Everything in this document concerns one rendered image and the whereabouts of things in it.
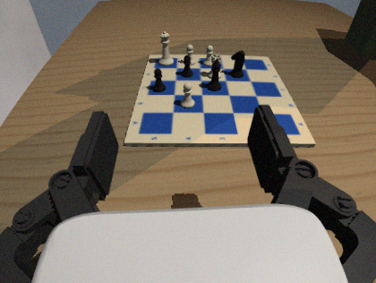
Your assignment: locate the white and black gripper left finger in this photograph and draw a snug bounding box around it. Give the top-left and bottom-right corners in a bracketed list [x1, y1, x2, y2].
[0, 111, 119, 283]

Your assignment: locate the white pawn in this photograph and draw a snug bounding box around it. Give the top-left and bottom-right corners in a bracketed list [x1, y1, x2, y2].
[181, 82, 195, 108]
[186, 45, 195, 65]
[203, 46, 213, 66]

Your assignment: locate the blue and white chessboard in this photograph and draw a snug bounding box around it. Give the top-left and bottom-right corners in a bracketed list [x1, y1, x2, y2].
[124, 55, 316, 147]

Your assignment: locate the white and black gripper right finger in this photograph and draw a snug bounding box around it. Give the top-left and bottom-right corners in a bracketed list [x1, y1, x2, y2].
[247, 105, 376, 283]

